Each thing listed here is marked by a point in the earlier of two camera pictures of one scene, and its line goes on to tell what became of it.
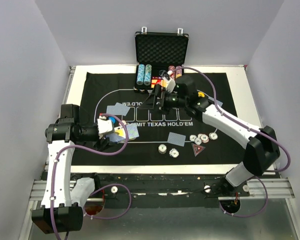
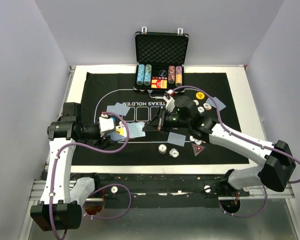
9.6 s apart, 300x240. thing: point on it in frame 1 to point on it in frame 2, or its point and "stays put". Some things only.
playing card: (177, 139) stays put
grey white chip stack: (162, 149) stays put
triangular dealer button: (197, 149) stays put
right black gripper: (150, 103) to (158, 123)
